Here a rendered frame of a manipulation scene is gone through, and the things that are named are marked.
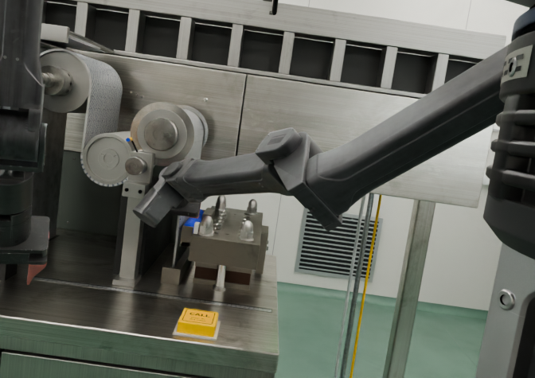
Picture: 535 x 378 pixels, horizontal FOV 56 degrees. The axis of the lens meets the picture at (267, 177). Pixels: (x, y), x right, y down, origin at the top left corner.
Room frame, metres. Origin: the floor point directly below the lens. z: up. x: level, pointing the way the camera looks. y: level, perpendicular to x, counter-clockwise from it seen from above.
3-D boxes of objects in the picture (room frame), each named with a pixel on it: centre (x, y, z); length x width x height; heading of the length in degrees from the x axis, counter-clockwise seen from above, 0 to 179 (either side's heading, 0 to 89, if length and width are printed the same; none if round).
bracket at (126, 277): (1.12, 0.29, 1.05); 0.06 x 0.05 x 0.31; 0
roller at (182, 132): (1.28, 0.26, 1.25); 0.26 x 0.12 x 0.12; 0
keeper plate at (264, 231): (1.33, -0.02, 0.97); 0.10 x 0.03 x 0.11; 0
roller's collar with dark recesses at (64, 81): (1.13, 0.50, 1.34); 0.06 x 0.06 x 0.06; 0
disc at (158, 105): (1.15, 0.26, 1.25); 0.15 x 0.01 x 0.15; 90
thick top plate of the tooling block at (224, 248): (1.32, 0.08, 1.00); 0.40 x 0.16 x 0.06; 0
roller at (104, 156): (1.28, 0.38, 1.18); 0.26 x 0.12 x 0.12; 0
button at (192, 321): (0.92, 0.09, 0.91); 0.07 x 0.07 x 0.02; 0
